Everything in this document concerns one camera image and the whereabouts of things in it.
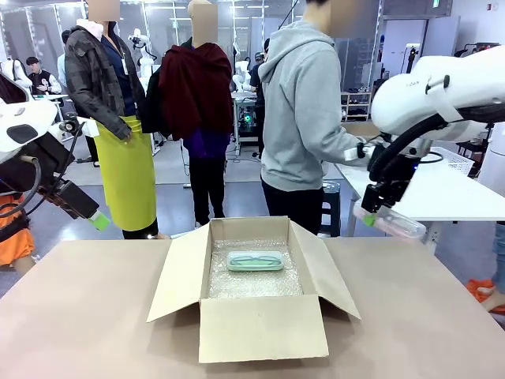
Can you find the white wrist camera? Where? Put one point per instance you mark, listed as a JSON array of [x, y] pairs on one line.
[[88, 128], [351, 154]]

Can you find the grey open door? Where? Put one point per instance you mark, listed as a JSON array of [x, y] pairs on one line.
[[438, 39]]

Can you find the navy shirt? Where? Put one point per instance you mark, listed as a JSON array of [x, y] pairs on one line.
[[128, 94]]

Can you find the clothes rack with coats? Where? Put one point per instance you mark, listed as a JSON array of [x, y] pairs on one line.
[[469, 49]]

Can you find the grey-sleeved right forearm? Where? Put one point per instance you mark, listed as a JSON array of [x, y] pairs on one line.
[[343, 144]]

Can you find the mint green glasses case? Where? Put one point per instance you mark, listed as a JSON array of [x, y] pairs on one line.
[[236, 269]]

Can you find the orange cloth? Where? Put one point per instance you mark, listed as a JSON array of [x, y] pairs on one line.
[[479, 286]]

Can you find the wooden shoe rack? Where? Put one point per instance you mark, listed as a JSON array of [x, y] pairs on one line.
[[355, 94]]

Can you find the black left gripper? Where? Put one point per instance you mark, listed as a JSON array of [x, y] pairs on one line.
[[75, 199]]

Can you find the maroon coat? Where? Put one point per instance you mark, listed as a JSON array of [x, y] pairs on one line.
[[197, 91]]

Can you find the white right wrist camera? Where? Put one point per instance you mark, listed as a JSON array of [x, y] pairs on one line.
[[351, 154]]

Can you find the computer rack with lights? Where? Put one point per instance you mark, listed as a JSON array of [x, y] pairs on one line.
[[248, 118]]

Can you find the mint green eyeglasses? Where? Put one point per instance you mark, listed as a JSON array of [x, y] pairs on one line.
[[256, 259]]

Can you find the purple garment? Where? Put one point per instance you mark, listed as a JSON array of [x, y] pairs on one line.
[[205, 146]]

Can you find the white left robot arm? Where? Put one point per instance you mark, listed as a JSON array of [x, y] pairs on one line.
[[16, 114]]

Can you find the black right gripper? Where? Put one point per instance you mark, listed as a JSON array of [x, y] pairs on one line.
[[380, 195]]

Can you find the open brown cardboard box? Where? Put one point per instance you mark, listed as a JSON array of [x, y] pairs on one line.
[[260, 327]]

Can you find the person in grey hoodie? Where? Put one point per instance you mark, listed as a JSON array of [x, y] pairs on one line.
[[300, 110]]

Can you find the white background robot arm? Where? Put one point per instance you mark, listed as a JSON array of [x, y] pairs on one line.
[[146, 59], [240, 77]]

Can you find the small brown cardboard box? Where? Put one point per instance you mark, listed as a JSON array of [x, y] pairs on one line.
[[355, 128]]

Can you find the mannequin with camouflage jacket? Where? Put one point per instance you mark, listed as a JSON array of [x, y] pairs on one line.
[[103, 10]]

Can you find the person in black-white jacket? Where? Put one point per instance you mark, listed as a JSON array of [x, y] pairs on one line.
[[41, 81]]

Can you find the camouflage jacket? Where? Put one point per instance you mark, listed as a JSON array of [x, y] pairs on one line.
[[90, 87]]

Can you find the yellow-green skirt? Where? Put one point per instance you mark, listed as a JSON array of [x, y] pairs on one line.
[[126, 177]]

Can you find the dark coat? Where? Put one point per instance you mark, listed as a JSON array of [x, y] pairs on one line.
[[12, 88]]

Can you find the person in black clothes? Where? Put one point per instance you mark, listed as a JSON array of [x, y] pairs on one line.
[[260, 94]]

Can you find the white desk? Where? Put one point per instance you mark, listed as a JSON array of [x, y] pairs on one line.
[[51, 96]]

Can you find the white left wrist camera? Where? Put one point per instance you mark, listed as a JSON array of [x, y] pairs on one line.
[[88, 128]]

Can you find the black tripod stand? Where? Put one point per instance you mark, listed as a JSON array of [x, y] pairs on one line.
[[411, 59]]

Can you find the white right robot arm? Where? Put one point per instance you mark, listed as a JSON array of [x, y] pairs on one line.
[[414, 98]]

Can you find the clear bubble wrap sheet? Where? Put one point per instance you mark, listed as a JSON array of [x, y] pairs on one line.
[[252, 284]]

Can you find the black stool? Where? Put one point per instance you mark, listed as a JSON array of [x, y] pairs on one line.
[[329, 209]]

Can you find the white work table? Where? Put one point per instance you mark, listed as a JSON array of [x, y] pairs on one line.
[[446, 197]]

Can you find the white tall appliance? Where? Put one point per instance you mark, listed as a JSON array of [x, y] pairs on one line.
[[495, 166]]

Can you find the orange garment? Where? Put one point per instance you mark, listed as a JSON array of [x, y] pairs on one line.
[[16, 241]]

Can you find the black trousers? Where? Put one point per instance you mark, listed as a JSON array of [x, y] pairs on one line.
[[205, 185]]

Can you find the black utility cart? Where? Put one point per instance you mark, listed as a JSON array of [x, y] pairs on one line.
[[467, 147]]

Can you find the white plastic basket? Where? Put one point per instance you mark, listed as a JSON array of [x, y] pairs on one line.
[[457, 162]]

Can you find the black hanging jacket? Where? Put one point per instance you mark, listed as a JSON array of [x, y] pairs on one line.
[[152, 110]]

